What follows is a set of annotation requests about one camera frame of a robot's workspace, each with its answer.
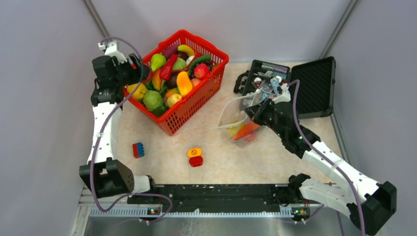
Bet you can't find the red toy apple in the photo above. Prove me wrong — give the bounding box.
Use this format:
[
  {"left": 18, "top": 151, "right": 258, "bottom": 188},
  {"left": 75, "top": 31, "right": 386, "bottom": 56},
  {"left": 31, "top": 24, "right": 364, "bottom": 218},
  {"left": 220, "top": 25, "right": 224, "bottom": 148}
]
[{"left": 243, "top": 133, "right": 257, "bottom": 142}]

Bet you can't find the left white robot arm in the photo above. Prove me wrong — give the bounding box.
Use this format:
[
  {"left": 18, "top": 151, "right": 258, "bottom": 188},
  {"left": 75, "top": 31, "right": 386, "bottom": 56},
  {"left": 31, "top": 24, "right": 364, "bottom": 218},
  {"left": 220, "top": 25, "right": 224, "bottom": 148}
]
[{"left": 79, "top": 37, "right": 158, "bottom": 203}]

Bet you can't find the green toy pear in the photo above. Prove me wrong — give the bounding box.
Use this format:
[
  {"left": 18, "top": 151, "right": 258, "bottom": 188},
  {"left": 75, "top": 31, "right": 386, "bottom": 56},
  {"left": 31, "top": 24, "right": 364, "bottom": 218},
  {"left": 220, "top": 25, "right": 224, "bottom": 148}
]
[{"left": 150, "top": 54, "right": 167, "bottom": 72}]

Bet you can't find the yellow and red button toy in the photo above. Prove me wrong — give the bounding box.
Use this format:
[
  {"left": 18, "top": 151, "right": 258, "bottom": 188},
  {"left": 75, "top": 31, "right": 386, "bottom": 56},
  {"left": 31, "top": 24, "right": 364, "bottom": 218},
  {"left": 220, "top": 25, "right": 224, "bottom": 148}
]
[{"left": 187, "top": 147, "right": 204, "bottom": 167}]

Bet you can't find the black open case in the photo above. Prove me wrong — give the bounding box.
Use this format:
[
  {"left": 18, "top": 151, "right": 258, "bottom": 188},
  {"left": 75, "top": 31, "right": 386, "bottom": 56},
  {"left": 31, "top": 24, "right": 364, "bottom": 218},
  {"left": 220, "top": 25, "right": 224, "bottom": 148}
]
[{"left": 234, "top": 57, "right": 336, "bottom": 119}]

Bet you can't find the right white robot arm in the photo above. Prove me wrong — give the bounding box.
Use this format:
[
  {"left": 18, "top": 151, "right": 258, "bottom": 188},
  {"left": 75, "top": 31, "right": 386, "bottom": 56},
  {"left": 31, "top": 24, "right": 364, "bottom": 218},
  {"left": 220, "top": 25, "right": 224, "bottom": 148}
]
[{"left": 244, "top": 99, "right": 397, "bottom": 236}]

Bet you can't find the red toy chili pepper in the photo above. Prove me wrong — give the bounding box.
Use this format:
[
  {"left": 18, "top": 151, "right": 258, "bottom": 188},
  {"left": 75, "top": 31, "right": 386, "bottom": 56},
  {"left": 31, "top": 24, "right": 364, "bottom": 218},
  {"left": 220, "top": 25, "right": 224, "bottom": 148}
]
[{"left": 159, "top": 54, "right": 178, "bottom": 81}]

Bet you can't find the clear zip top bag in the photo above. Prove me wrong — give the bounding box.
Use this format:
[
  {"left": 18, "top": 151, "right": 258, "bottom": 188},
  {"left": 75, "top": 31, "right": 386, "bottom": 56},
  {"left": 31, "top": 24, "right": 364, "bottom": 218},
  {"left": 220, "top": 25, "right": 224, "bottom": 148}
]
[{"left": 216, "top": 89, "right": 263, "bottom": 146}]

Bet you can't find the yellow orange toy mango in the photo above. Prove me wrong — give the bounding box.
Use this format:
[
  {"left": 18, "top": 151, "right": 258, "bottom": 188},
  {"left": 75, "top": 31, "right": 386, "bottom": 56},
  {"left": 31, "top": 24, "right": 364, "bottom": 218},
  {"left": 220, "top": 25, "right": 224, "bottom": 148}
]
[{"left": 176, "top": 71, "right": 193, "bottom": 96}]

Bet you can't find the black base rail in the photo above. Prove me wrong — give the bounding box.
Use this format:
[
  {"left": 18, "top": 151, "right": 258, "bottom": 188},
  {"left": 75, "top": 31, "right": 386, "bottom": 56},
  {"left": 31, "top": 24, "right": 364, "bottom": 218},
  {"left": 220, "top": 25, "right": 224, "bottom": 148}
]
[{"left": 127, "top": 184, "right": 322, "bottom": 216}]

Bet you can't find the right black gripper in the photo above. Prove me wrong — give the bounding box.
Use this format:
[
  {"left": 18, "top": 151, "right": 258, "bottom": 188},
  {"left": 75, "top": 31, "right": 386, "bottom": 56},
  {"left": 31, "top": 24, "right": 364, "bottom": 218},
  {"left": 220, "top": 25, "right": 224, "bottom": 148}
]
[{"left": 243, "top": 97, "right": 286, "bottom": 139}]

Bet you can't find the orange toy carrot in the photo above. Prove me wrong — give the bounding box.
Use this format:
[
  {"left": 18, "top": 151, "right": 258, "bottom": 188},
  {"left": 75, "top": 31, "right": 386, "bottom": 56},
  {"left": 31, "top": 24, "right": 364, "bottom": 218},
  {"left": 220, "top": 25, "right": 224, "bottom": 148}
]
[{"left": 233, "top": 121, "right": 261, "bottom": 141}]

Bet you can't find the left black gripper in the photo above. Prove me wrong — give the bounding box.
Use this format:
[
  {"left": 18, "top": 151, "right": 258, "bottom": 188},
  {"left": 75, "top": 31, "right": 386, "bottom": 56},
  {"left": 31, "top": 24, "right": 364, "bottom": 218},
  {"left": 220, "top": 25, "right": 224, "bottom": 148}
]
[{"left": 114, "top": 53, "right": 152, "bottom": 87}]

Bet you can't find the red blue building block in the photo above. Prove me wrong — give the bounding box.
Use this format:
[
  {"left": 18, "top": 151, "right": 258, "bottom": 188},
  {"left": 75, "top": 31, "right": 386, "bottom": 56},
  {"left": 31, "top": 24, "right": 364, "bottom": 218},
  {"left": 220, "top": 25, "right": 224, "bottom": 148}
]
[{"left": 132, "top": 142, "right": 145, "bottom": 159}]

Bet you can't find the green toy cucumber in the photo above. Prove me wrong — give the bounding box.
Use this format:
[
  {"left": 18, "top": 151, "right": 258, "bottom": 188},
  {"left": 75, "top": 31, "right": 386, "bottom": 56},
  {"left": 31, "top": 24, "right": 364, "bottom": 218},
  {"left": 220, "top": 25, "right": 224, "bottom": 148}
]
[{"left": 188, "top": 54, "right": 211, "bottom": 76}]

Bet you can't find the yellow toy lemon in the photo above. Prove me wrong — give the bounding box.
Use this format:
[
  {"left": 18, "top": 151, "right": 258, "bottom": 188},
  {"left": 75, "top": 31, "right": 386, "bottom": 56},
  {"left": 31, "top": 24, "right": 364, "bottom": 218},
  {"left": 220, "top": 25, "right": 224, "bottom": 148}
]
[{"left": 126, "top": 84, "right": 148, "bottom": 101}]

